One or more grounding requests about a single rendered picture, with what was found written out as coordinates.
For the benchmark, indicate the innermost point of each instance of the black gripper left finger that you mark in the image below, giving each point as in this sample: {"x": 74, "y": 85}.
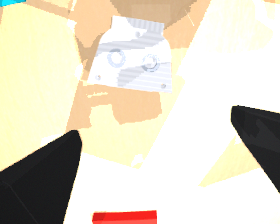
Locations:
{"x": 36, "y": 189}

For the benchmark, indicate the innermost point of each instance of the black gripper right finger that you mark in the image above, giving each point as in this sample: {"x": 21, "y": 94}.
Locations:
{"x": 259, "y": 130}

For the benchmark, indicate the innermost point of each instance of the red rectangular bar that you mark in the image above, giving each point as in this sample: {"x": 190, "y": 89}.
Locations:
{"x": 142, "y": 217}

